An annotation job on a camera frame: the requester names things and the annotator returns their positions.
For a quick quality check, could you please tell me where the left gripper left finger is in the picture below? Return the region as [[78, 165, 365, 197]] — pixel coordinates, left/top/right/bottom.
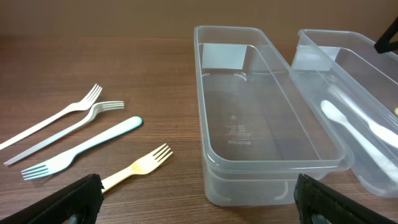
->
[[1, 174, 104, 224]]

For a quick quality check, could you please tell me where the translucent bent plastic fork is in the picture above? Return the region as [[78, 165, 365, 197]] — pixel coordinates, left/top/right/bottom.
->
[[4, 101, 124, 166]]

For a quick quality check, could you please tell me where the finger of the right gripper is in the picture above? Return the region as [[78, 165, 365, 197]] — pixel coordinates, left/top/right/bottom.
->
[[374, 17, 398, 54]]

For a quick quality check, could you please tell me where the white spoon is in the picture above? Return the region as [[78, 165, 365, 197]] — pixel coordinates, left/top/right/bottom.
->
[[328, 85, 397, 148], [321, 100, 397, 182]]

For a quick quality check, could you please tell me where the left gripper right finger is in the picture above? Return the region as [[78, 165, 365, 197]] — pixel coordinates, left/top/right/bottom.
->
[[294, 174, 397, 224]]

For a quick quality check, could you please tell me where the white plastic fork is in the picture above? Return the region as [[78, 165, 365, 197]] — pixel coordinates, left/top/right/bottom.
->
[[1, 84, 103, 149]]

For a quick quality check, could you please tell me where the clear plastic container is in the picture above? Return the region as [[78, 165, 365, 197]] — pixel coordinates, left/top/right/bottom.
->
[[194, 26, 354, 207], [292, 29, 397, 198]]

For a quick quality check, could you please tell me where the right clear plastic container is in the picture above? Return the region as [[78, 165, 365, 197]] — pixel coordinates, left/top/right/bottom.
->
[[292, 29, 397, 198]]

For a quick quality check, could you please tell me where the light blue plastic fork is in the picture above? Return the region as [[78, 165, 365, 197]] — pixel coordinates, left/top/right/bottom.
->
[[21, 116, 143, 180]]

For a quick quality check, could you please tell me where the cream yellow plastic fork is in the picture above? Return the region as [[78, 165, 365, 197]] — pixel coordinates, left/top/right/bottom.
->
[[101, 143, 173, 193]]

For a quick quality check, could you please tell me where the left clear plastic container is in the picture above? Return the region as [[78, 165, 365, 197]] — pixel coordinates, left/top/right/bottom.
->
[[194, 26, 354, 207]]

